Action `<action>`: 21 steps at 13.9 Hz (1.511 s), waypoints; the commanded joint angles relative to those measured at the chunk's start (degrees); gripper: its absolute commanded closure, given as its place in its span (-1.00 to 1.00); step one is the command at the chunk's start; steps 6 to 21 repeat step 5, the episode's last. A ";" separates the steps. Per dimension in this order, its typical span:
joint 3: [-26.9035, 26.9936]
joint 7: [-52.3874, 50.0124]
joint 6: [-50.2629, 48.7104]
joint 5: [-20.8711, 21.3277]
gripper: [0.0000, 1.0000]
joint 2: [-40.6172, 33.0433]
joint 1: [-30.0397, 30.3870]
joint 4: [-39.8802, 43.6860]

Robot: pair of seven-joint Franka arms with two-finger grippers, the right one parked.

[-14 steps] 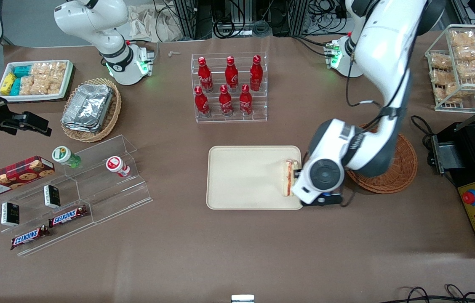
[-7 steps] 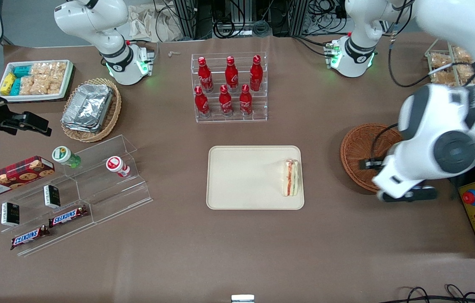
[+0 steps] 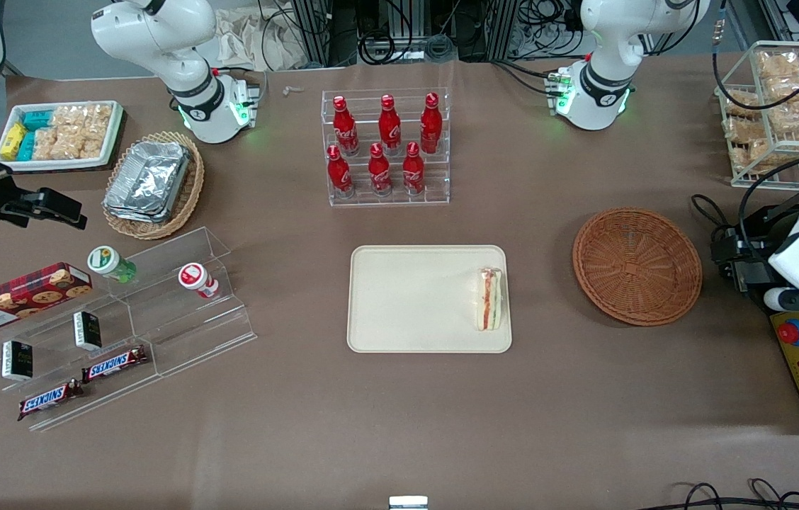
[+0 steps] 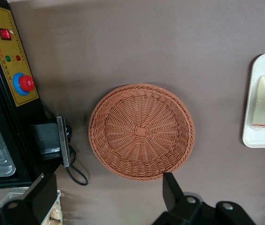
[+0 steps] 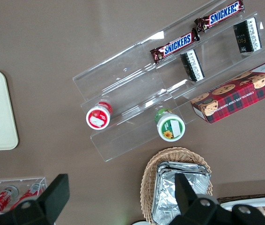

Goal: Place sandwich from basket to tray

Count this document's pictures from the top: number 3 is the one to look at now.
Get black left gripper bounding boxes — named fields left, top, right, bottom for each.
left=710, top=204, right=799, bottom=293

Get triangle sandwich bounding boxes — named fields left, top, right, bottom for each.
left=477, top=267, right=505, bottom=332

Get white rectangular snack tray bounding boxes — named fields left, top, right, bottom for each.
left=0, top=100, right=125, bottom=173

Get brown wicker basket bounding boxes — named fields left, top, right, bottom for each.
left=572, top=207, right=703, bottom=327

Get light wicker oval basket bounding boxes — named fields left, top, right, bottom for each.
left=101, top=130, right=206, bottom=241

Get beige plastic tray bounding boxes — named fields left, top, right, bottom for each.
left=346, top=244, right=514, bottom=354

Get yellow snack pack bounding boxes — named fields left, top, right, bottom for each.
left=0, top=123, right=28, bottom=162

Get green lidded small bottle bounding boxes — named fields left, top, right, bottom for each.
left=86, top=245, right=137, bottom=285

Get red tartan cookie box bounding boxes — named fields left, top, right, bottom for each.
left=0, top=261, right=94, bottom=336

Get bagged fried snack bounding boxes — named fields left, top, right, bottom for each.
left=728, top=140, right=774, bottom=172
left=764, top=76, right=799, bottom=105
left=768, top=98, right=799, bottom=133
left=756, top=50, right=799, bottom=80
left=723, top=90, right=762, bottom=119
left=723, top=116, right=769, bottom=144

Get stack of foil trays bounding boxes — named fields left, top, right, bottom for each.
left=103, top=140, right=192, bottom=225

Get small black white box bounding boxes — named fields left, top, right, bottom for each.
left=72, top=310, right=103, bottom=352
left=1, top=340, right=35, bottom=383

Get red lidded small bottle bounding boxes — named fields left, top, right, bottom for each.
left=178, top=262, right=220, bottom=300

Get Snickers chocolate bar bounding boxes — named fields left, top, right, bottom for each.
left=16, top=378, right=86, bottom=422
left=80, top=345, right=149, bottom=384

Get clear acrylic step display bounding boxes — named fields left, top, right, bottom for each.
left=0, top=226, right=258, bottom=434

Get crumpled beige cloth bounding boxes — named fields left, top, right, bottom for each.
left=214, top=6, right=310, bottom=72

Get red cola bottle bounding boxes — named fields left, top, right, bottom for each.
left=332, top=96, right=360, bottom=157
left=419, top=92, right=443, bottom=155
left=402, top=141, right=426, bottom=196
left=368, top=142, right=393, bottom=197
left=327, top=144, right=355, bottom=198
left=378, top=93, right=402, bottom=156

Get clear acrylic bottle rack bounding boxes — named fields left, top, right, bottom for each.
left=321, top=88, right=452, bottom=208

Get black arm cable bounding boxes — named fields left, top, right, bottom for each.
left=737, top=152, right=799, bottom=243
left=711, top=0, right=799, bottom=112

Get black looped table cable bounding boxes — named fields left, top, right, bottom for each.
left=689, top=193, right=732, bottom=246

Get white wire rack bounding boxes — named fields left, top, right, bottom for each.
left=714, top=40, right=799, bottom=190

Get black floor cables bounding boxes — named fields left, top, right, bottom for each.
left=654, top=477, right=799, bottom=510

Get black aluminium equipment frame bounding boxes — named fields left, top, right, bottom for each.
left=290, top=0, right=536, bottom=69

